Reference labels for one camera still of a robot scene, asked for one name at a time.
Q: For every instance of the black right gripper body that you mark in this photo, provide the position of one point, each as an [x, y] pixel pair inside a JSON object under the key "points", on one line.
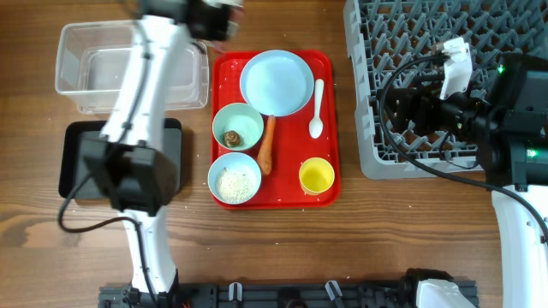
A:
{"points": [[458, 114]]}

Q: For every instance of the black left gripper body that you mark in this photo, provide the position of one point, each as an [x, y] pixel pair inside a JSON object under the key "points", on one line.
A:
{"points": [[217, 23]]}

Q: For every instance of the brown food scrap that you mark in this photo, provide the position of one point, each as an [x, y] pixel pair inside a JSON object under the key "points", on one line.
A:
{"points": [[232, 139]]}

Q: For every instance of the yellow cup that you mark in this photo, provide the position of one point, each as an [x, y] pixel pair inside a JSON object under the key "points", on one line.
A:
{"points": [[316, 176]]}

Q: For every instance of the blue bowl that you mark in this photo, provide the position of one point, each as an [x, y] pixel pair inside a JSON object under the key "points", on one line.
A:
{"points": [[236, 161]]}

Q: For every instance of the white rice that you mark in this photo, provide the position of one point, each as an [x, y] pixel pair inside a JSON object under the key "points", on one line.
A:
{"points": [[234, 187]]}

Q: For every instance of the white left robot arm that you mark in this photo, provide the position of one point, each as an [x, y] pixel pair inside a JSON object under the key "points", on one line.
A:
{"points": [[127, 162]]}

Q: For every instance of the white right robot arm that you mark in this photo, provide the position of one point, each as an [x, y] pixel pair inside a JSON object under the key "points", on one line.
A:
{"points": [[507, 130]]}

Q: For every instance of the grey dishwasher rack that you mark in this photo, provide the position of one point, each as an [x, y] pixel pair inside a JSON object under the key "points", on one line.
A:
{"points": [[383, 35]]}

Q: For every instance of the clear plastic waste bin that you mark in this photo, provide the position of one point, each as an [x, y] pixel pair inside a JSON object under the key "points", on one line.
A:
{"points": [[92, 58]]}

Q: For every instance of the black waste tray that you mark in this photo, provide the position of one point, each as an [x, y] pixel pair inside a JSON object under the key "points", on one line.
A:
{"points": [[73, 168]]}

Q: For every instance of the light blue plate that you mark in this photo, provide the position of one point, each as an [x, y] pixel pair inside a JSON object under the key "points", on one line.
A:
{"points": [[277, 83]]}

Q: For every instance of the green bowl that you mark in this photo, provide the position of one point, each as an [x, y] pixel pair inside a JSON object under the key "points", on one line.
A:
{"points": [[242, 118]]}

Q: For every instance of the white plastic spoon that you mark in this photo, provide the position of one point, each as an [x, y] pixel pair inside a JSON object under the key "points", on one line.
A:
{"points": [[316, 125]]}

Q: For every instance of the red serving tray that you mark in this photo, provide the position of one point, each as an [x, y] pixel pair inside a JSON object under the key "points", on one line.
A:
{"points": [[292, 144]]}

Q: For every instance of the orange carrot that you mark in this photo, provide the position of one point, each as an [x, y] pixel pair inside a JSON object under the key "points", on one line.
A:
{"points": [[264, 158]]}

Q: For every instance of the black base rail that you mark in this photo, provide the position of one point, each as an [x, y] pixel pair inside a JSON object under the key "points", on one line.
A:
{"points": [[380, 294]]}

